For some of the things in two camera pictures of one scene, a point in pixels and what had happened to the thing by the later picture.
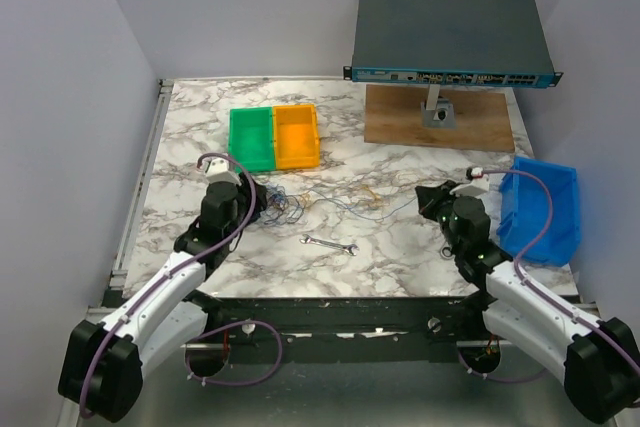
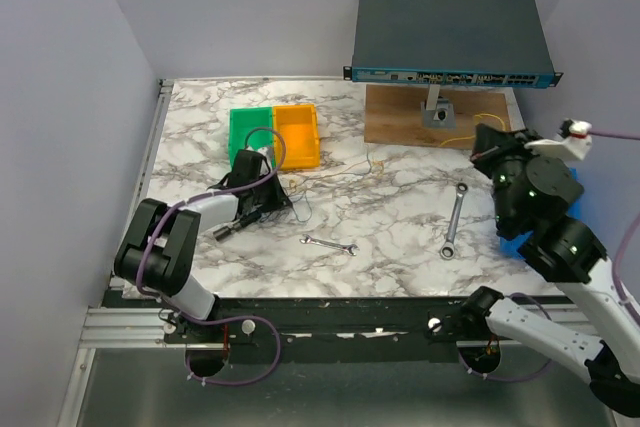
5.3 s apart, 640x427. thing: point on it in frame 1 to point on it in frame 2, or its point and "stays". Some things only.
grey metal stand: x=438 y=113 stays
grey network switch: x=455 y=39 stays
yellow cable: x=305 y=201 to x=380 y=163
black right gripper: x=430 y=194 to x=487 y=141
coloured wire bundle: x=282 y=201 to x=323 y=176
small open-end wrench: x=348 y=248 stays
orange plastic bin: x=296 y=136 stays
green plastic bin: x=251 y=137 stays
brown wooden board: x=394 y=114 stays
